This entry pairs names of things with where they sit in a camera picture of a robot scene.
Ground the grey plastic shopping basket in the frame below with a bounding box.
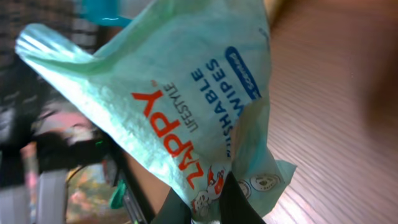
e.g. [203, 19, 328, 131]
[0, 0, 103, 69]

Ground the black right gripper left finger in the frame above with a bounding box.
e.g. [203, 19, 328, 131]
[151, 189, 192, 224]

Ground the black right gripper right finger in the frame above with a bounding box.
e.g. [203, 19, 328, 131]
[219, 172, 266, 224]

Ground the blue water bottle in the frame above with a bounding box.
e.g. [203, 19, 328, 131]
[81, 0, 132, 27]

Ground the white flushable wipes pack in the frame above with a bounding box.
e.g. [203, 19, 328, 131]
[15, 0, 295, 223]

